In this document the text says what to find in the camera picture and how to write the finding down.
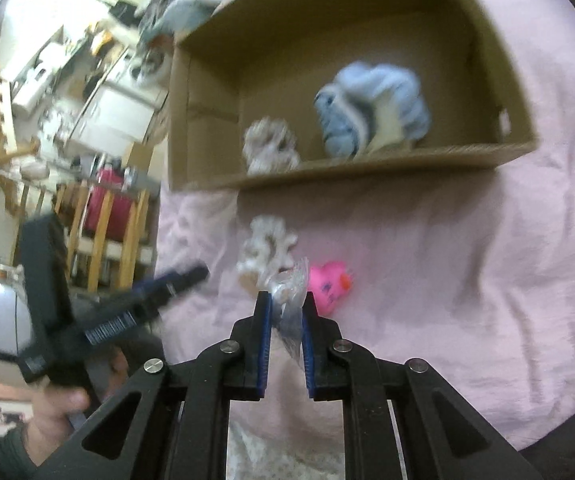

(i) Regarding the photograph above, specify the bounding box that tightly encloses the pink rubber duck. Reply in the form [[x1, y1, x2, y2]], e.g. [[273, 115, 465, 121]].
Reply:
[[308, 261, 353, 316]]

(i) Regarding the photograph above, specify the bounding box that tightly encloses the clear plastic bag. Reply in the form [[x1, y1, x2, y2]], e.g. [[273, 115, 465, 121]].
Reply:
[[268, 258, 309, 368]]

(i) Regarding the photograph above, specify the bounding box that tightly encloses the white frilly scrunchie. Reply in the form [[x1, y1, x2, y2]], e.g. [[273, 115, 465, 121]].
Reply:
[[237, 214, 298, 289]]

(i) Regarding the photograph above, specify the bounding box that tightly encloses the person's left hand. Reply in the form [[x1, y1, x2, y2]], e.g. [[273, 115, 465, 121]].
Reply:
[[23, 382, 90, 466]]

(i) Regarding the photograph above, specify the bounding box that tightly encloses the pink suitcase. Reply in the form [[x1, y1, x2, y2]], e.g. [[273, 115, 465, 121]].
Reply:
[[84, 167, 141, 244]]

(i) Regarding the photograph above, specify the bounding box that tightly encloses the wooden railing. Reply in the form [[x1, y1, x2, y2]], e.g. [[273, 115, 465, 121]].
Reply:
[[0, 140, 154, 294]]

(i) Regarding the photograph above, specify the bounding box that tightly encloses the white cabinet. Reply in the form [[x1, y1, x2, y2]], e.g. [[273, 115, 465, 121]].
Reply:
[[64, 84, 154, 158]]

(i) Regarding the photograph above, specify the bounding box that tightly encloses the pink bed duvet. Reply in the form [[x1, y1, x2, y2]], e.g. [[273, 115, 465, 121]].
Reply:
[[158, 0, 575, 479]]

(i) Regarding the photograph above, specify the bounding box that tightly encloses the beige lace scrunchie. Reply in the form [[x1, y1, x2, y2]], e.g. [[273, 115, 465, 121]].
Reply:
[[242, 117, 301, 174]]

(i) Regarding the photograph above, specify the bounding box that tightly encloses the brown cardboard box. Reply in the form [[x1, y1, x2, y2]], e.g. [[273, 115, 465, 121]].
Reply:
[[168, 0, 537, 191]]

